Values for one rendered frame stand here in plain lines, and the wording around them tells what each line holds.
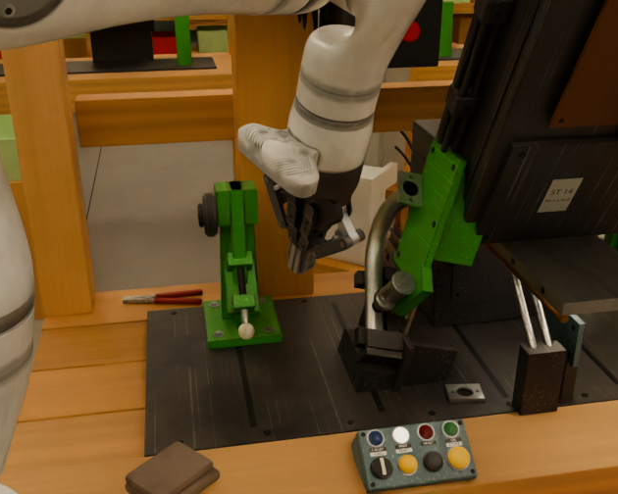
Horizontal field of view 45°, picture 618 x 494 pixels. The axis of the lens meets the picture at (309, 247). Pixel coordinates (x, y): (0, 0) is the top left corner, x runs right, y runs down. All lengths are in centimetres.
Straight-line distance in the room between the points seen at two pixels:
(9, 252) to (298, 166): 27
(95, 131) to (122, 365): 44
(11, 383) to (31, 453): 72
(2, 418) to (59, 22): 23
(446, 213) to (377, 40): 54
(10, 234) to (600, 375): 105
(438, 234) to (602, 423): 37
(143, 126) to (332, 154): 85
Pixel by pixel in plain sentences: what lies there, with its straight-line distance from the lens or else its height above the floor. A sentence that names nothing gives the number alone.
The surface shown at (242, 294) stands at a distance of 127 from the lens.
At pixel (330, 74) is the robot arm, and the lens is 61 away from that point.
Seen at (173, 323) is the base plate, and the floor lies 90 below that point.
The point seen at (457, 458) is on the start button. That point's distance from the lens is 103.
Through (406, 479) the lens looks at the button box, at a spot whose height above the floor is 92.
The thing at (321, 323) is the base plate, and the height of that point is 90.
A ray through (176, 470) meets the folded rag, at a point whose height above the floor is 93.
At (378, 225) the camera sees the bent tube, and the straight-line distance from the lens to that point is 123.
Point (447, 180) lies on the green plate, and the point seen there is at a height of 124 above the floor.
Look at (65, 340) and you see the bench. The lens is 143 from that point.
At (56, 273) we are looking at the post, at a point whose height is 97.
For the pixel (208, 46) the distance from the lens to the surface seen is 804.
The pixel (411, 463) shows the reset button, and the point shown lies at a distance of 102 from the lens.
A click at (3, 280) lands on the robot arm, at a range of 43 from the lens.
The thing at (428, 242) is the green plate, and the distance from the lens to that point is 111.
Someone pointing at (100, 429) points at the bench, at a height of 88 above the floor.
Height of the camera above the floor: 159
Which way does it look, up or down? 24 degrees down
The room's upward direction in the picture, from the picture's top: straight up
